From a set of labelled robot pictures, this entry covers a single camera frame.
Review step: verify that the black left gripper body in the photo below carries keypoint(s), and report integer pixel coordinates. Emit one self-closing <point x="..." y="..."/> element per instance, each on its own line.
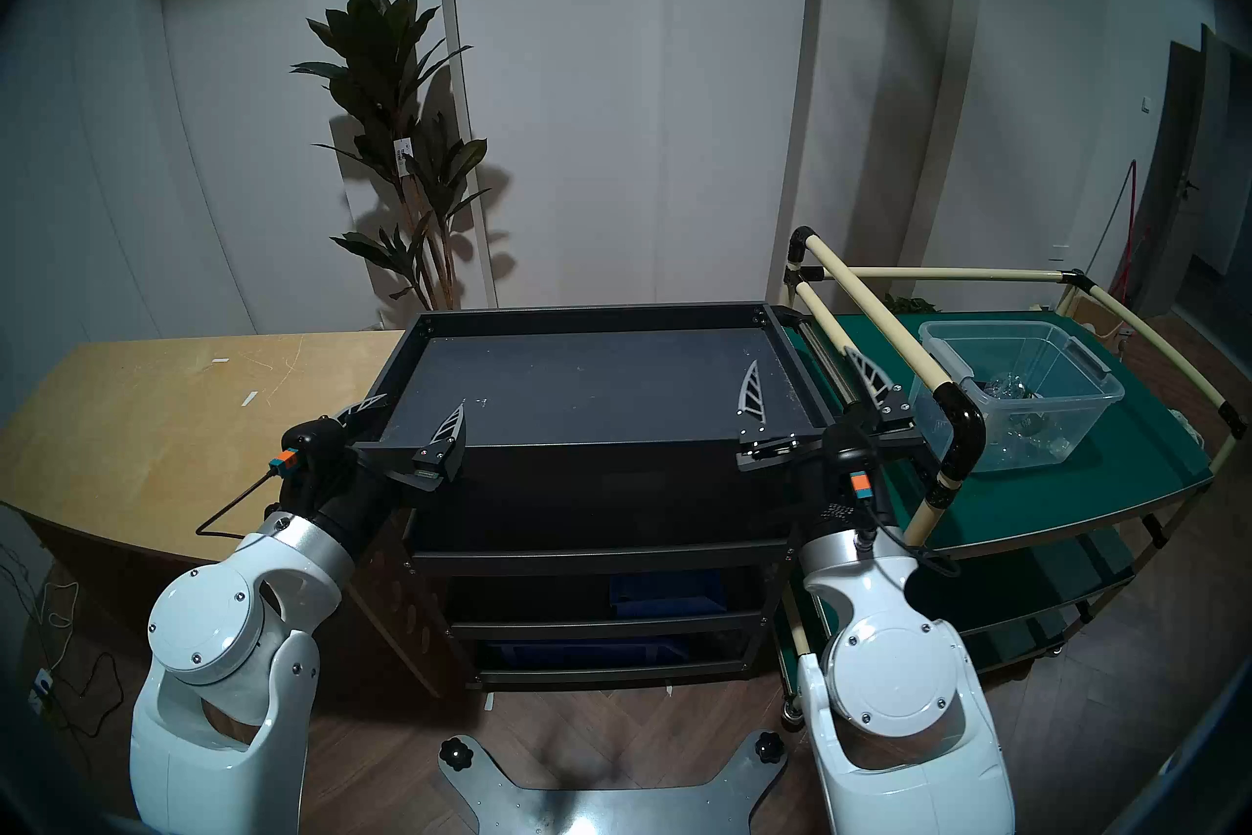
<point x="347" y="496"/>

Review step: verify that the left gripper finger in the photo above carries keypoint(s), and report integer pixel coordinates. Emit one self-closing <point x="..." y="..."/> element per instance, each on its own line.
<point x="445" y="456"/>
<point x="362" y="412"/>

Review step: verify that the small green leafy plant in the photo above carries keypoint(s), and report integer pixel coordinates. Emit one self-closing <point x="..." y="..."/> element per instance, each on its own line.
<point x="910" y="305"/>

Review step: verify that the black star knob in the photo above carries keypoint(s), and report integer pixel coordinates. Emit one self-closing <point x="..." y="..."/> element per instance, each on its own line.
<point x="456" y="753"/>
<point x="770" y="747"/>

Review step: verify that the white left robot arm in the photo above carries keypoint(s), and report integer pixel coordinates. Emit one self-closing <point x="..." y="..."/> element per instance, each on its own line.
<point x="210" y="628"/>

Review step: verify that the black metal shelf cart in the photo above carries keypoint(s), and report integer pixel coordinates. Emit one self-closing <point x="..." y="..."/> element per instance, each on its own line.
<point x="597" y="393"/>

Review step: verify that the clear plastic storage box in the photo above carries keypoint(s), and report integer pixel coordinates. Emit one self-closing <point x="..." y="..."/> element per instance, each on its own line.
<point x="1076" y="393"/>

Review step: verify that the wide blue plastic bin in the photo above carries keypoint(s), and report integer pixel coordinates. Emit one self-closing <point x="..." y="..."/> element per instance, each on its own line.
<point x="587" y="652"/>

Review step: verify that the green cart with cream pipes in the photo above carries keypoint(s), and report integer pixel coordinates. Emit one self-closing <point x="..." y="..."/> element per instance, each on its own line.
<point x="1056" y="491"/>

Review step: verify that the light wooden desk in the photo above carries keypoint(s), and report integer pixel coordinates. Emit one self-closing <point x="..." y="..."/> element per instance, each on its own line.
<point x="176" y="432"/>

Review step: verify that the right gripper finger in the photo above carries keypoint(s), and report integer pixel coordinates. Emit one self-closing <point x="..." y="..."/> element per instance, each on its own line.
<point x="755" y="427"/>
<point x="880" y="398"/>

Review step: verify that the tall dark green potted plant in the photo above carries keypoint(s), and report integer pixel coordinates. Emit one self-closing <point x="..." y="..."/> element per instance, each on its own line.
<point x="381" y="80"/>

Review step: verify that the small blue plastic bin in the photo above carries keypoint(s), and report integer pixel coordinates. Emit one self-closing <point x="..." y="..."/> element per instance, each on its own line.
<point x="670" y="593"/>

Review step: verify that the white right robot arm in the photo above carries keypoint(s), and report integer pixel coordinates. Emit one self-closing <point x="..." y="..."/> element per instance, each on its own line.
<point x="895" y="667"/>

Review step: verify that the white power adapter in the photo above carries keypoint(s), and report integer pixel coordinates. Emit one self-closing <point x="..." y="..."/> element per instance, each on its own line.
<point x="39" y="691"/>

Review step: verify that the dark door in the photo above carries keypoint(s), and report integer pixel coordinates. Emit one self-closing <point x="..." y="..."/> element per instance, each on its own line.
<point x="1208" y="158"/>

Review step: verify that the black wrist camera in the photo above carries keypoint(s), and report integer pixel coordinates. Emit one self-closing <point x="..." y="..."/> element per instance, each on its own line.
<point x="849" y="451"/>
<point x="308" y="447"/>

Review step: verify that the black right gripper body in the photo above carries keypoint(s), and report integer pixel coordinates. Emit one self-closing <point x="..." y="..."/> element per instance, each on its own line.
<point x="846" y="520"/>

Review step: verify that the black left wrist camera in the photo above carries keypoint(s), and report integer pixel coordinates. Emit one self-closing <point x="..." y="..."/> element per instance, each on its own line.
<point x="308" y="447"/>

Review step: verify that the grey metal robot base plate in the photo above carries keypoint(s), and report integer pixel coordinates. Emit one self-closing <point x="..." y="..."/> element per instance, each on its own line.
<point x="606" y="809"/>

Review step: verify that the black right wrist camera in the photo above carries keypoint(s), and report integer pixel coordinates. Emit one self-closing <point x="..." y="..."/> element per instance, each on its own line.
<point x="849" y="451"/>

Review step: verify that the clear plastic bottle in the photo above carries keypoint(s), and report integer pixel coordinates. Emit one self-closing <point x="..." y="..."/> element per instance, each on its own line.
<point x="1003" y="388"/>

